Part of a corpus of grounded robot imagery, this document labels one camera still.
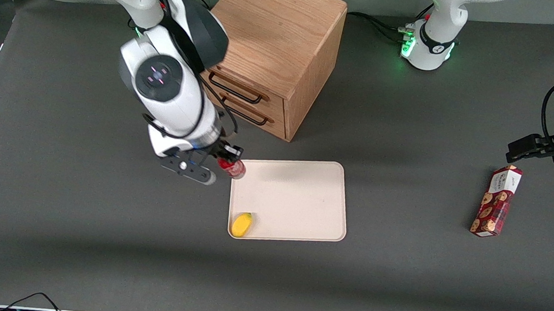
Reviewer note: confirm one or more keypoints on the beige rectangular tray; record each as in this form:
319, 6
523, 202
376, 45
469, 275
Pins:
293, 201

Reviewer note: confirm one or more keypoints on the wooden two-drawer cabinet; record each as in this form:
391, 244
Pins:
281, 32

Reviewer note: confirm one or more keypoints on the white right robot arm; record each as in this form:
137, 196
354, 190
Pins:
172, 98

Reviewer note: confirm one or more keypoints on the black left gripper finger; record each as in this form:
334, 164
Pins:
551, 153
522, 147

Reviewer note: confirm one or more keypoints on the red cookie box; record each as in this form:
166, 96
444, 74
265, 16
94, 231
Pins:
496, 202

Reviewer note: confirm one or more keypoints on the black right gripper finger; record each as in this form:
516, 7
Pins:
234, 150
222, 159

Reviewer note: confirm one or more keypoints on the yellow toy mango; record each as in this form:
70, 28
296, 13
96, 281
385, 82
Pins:
241, 224

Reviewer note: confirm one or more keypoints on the red coke bottle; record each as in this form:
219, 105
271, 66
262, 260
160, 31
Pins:
235, 169

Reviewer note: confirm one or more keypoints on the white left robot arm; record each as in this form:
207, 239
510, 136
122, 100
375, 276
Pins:
441, 20

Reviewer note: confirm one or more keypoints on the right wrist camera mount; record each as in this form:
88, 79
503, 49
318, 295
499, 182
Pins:
189, 168

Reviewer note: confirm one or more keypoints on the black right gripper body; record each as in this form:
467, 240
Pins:
221, 149

